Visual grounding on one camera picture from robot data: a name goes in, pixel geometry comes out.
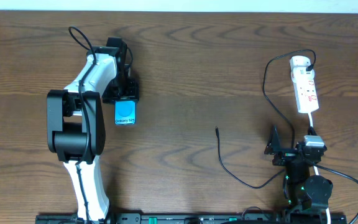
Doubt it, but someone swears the blue screen Galaxy smartphone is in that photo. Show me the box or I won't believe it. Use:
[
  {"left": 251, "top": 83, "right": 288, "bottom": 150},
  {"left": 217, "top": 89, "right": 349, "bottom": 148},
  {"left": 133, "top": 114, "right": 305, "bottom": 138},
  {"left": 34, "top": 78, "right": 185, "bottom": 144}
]
[{"left": 114, "top": 101, "right": 136, "bottom": 125}]

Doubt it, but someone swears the black charging cable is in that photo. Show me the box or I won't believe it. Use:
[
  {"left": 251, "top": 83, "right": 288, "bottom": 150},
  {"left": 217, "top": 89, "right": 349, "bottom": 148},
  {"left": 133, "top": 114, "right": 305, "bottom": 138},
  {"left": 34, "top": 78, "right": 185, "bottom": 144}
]
[{"left": 214, "top": 49, "right": 317, "bottom": 190}]

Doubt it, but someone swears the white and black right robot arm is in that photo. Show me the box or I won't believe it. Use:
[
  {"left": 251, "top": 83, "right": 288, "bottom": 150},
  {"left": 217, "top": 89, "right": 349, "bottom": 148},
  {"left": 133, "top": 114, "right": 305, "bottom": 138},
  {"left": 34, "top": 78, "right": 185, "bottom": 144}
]
[{"left": 264, "top": 126, "right": 333, "bottom": 223}]

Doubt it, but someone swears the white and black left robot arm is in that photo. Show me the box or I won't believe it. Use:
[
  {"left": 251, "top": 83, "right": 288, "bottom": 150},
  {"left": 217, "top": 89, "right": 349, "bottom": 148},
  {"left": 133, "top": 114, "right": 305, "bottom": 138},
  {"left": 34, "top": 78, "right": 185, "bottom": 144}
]
[{"left": 35, "top": 37, "right": 139, "bottom": 223}]

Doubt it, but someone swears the white USB charger adapter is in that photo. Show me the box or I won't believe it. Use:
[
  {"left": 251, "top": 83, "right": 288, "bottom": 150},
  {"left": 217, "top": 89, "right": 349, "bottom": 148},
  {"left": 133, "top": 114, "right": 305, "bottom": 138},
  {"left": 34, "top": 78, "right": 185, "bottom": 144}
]
[{"left": 290, "top": 55, "right": 314, "bottom": 72}]

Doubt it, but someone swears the white power strip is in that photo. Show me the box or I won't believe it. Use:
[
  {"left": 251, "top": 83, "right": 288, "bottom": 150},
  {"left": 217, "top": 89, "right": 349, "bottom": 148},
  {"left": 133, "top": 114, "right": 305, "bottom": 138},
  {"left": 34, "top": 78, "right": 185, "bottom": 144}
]
[{"left": 291, "top": 67, "right": 319, "bottom": 114}]

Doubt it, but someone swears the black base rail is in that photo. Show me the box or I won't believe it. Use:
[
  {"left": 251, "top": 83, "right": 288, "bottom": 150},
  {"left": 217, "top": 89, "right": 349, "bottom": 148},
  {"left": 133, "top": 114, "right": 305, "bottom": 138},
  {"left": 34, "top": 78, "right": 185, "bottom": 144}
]
[{"left": 35, "top": 210, "right": 347, "bottom": 224}]

